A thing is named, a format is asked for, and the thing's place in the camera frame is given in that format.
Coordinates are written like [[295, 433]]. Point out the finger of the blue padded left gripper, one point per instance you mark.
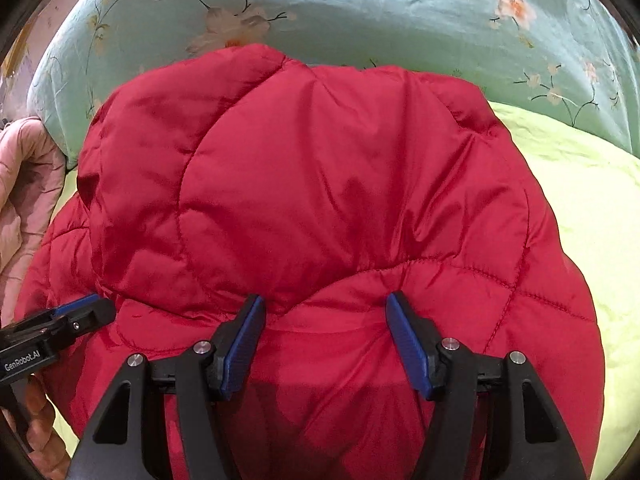
[[75, 305]]

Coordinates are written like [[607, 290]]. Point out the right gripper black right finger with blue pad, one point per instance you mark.
[[493, 417]]

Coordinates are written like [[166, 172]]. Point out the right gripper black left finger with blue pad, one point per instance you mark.
[[126, 436]]

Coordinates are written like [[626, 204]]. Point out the red quilted puffer jacket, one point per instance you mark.
[[322, 189]]

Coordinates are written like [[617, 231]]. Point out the person's left hand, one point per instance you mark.
[[49, 454]]

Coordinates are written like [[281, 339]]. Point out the pink quilted blanket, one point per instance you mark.
[[32, 178]]

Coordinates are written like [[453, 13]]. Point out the lime green bed sheet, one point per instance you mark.
[[592, 188]]

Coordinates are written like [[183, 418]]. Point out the teal floral duvet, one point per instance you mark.
[[569, 59]]

